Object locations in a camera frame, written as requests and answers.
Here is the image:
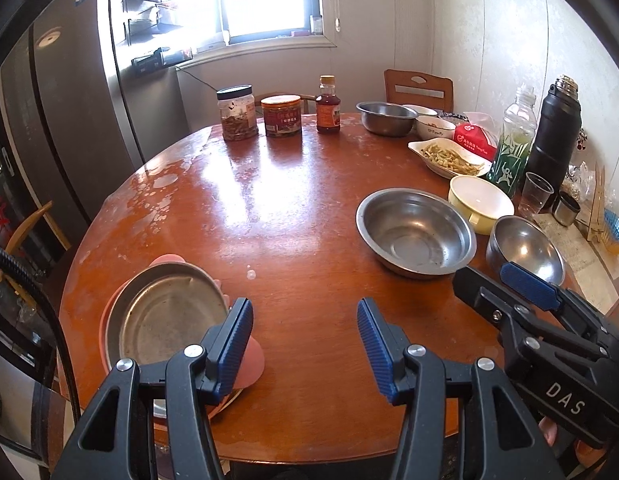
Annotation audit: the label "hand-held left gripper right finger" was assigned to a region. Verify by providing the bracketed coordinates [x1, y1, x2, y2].
[357, 298, 565, 480]

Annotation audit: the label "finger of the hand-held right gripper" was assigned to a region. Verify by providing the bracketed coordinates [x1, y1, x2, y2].
[499, 261, 619, 341]
[452, 266, 590, 349]

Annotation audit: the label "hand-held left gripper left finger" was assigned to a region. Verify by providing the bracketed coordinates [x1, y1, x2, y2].
[52, 298, 254, 480]

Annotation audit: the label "pink apple-shaped plate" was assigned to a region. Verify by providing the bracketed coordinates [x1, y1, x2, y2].
[102, 255, 266, 392]

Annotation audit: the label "deep steel bowl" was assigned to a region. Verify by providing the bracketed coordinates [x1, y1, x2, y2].
[486, 215, 566, 291]

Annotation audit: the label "round steel pan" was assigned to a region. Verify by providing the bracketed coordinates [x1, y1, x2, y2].
[112, 262, 230, 367]

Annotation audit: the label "wide-rim steel bowl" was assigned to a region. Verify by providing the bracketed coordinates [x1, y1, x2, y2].
[356, 188, 477, 280]

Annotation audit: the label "cream bowl with handle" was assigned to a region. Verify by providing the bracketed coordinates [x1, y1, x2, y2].
[448, 175, 515, 236]

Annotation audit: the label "person's right hand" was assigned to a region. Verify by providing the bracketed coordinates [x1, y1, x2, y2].
[538, 414, 610, 471]

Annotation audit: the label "steel thermos lid cup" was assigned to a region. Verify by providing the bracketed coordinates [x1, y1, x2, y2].
[552, 192, 581, 226]

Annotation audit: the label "clear plastic cup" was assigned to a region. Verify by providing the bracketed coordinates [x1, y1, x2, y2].
[518, 171, 555, 221]

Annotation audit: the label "wooden stand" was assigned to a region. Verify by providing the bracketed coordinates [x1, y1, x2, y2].
[587, 160, 607, 243]

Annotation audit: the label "clear plastic bag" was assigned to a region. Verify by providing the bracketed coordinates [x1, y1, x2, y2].
[564, 160, 597, 201]

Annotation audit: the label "green plastic bottle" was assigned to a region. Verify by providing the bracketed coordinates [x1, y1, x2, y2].
[487, 85, 536, 198]

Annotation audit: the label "white dish with food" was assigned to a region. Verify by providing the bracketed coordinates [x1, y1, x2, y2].
[407, 137, 493, 179]

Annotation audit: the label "black thermos flask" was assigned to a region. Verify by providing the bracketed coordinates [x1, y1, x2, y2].
[524, 75, 583, 196]

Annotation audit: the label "red tissue pack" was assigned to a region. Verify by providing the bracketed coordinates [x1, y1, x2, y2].
[452, 112, 500, 161]

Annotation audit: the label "white printed ceramic bowl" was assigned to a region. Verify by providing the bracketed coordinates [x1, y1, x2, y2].
[416, 115, 457, 142]

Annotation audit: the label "small steel bowl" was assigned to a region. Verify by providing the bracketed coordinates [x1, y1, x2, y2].
[356, 101, 419, 138]

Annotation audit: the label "wooden chair with cutout back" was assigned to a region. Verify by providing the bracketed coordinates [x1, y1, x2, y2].
[383, 69, 454, 113]

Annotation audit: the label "glass door with red characters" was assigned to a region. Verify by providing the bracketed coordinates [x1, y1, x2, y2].
[0, 75, 80, 461]

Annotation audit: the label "clear jar with black lid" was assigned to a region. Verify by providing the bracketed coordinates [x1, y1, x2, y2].
[216, 85, 259, 142]

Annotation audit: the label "jar with red lid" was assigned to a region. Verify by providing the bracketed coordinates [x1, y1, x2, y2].
[261, 95, 303, 138]

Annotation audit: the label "brown sauce bottle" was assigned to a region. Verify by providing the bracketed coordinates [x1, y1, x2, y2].
[315, 75, 341, 135]

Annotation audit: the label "grey refrigerator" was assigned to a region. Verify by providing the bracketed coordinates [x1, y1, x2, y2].
[0, 0, 188, 241]

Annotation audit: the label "black tray shelf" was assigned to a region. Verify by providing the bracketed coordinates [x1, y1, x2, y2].
[131, 46, 194, 78]

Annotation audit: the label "black fridge side racks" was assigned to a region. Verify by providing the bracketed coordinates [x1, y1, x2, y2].
[112, 0, 190, 43]

